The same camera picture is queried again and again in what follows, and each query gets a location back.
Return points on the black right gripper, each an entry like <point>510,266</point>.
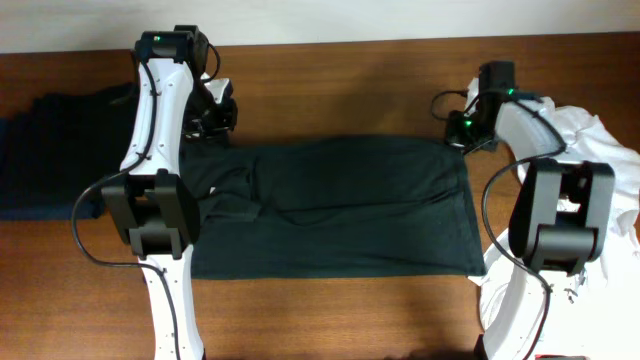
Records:
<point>455,137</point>

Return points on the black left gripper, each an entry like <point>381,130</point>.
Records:
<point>221,128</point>

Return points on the dark green Nike t-shirt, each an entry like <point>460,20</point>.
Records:
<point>350,207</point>

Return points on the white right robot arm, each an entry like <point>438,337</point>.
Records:
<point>560,216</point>

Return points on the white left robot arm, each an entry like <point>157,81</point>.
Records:
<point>152,209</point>

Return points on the folded dark navy garment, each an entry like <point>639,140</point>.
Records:
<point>63,144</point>

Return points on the white t-shirt pile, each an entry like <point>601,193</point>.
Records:
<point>562,279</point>

